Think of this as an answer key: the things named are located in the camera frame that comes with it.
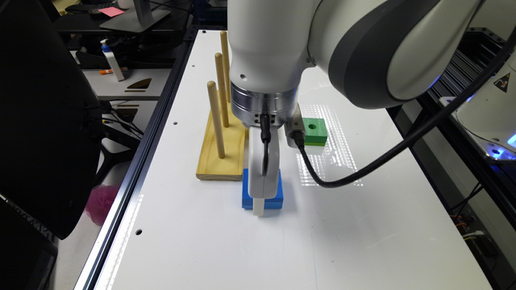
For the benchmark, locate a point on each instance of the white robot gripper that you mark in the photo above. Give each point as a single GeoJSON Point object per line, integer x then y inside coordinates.
{"type": "Point", "coordinates": [262, 176]}

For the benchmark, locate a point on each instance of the blue square block with hole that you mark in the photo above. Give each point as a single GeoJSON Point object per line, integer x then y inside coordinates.
{"type": "Point", "coordinates": [272, 203]}

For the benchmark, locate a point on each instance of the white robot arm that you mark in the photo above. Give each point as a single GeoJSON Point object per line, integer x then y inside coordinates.
{"type": "Point", "coordinates": [378, 54]}

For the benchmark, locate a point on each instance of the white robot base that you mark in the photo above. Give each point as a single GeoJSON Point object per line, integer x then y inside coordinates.
{"type": "Point", "coordinates": [488, 116]}

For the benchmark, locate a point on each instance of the green square block with hole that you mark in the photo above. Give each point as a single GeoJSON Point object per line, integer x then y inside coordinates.
{"type": "Point", "coordinates": [316, 131]}

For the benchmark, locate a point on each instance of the front wooden peg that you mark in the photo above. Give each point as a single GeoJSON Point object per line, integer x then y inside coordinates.
{"type": "Point", "coordinates": [216, 120]}

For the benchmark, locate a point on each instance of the wooden peg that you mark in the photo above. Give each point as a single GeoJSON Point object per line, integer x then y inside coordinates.
{"type": "Point", "coordinates": [216, 120]}
{"type": "Point", "coordinates": [222, 95]}
{"type": "Point", "coordinates": [226, 63]}

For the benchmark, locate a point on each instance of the middle wooden peg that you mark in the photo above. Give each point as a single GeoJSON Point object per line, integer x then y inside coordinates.
{"type": "Point", "coordinates": [222, 95]}

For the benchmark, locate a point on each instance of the pink fluffy object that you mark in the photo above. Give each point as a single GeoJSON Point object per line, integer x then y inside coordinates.
{"type": "Point", "coordinates": [100, 201]}

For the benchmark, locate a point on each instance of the rear wooden peg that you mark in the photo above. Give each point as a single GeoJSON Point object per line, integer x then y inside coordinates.
{"type": "Point", "coordinates": [226, 63]}

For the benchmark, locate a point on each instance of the orange marker pen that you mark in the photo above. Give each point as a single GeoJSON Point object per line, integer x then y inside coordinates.
{"type": "Point", "coordinates": [110, 71]}

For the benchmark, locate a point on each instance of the white spray bottle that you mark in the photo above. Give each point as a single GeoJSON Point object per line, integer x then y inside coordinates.
{"type": "Point", "coordinates": [111, 59]}

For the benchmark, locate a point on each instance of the grey monitor stand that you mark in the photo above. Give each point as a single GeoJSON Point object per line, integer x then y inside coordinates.
{"type": "Point", "coordinates": [137, 16]}

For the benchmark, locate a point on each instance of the black office chair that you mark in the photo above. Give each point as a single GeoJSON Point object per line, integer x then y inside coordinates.
{"type": "Point", "coordinates": [51, 142]}

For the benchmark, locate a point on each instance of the pink sticky note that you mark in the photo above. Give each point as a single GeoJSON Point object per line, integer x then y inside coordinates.
{"type": "Point", "coordinates": [111, 11]}

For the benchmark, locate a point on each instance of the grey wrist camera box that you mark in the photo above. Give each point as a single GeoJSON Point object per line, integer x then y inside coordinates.
{"type": "Point", "coordinates": [295, 132]}

